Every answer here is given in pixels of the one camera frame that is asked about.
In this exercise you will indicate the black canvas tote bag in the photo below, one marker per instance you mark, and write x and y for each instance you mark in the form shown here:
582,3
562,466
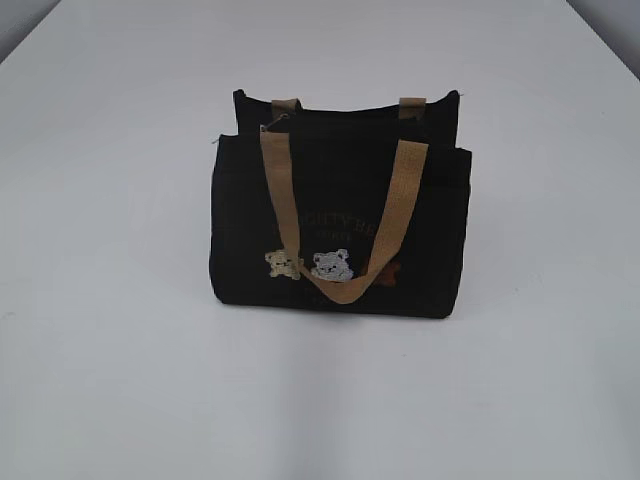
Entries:
381,197

